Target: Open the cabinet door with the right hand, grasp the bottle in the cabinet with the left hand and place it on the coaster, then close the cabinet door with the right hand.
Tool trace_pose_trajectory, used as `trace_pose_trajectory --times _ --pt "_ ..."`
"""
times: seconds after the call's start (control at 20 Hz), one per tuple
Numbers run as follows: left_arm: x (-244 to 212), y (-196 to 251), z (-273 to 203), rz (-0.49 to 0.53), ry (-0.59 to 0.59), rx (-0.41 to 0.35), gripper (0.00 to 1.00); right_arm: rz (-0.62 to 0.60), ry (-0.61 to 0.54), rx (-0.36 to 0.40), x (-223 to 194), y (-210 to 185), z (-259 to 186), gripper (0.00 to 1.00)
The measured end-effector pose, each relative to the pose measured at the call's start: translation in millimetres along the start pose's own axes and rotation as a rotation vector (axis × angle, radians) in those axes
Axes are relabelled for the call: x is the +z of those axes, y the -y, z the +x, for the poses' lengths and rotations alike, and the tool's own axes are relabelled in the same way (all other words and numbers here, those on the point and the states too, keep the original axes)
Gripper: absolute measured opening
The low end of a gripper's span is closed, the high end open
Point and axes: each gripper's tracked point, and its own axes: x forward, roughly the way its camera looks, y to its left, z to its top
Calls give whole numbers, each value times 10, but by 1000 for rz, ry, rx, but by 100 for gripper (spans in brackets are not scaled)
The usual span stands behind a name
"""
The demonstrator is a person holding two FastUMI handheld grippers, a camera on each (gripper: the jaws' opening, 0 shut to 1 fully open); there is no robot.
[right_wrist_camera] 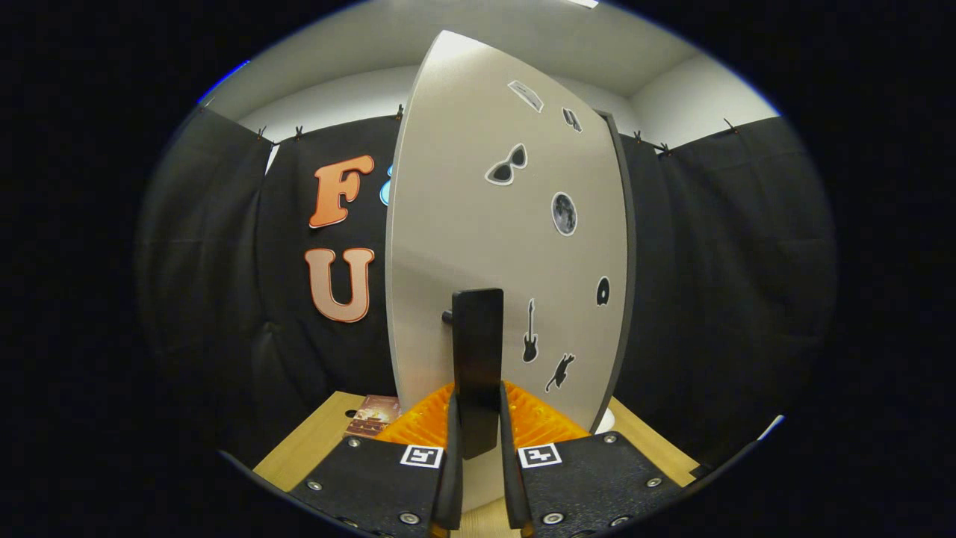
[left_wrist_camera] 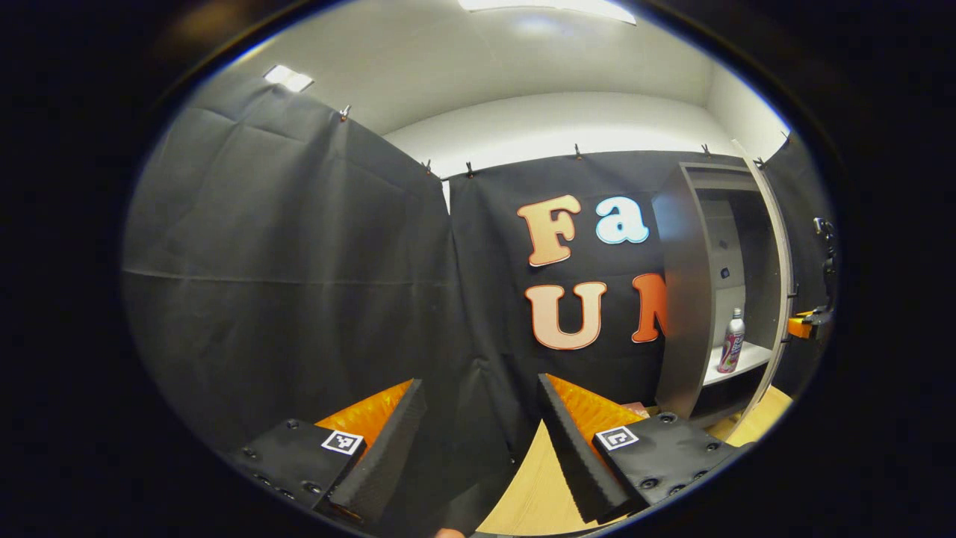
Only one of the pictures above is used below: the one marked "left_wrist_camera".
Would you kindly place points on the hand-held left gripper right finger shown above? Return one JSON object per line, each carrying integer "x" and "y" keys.
{"x": 575, "y": 456}

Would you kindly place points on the small ceiling light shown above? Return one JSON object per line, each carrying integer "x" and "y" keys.
{"x": 288, "y": 78}

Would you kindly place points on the long ceiling light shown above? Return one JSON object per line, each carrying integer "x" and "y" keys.
{"x": 553, "y": 7}

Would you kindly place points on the white cabinet shelf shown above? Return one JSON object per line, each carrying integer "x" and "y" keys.
{"x": 739, "y": 359}

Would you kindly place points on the beige cabinet door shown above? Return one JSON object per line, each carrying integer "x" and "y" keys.
{"x": 780, "y": 246}

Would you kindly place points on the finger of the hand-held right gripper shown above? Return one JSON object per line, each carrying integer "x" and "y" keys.
{"x": 801, "y": 326}

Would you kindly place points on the black backdrop cloth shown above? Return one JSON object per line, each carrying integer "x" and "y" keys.
{"x": 299, "y": 284}

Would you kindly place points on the row of backdrop clips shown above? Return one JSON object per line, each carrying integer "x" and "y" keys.
{"x": 577, "y": 152}

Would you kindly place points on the silver bottle with pink label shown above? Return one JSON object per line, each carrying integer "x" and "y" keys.
{"x": 732, "y": 347}

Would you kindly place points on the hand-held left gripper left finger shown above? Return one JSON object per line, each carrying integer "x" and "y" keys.
{"x": 388, "y": 448}

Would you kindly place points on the dark grey cabinet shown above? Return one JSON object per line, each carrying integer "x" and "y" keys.
{"x": 683, "y": 299}

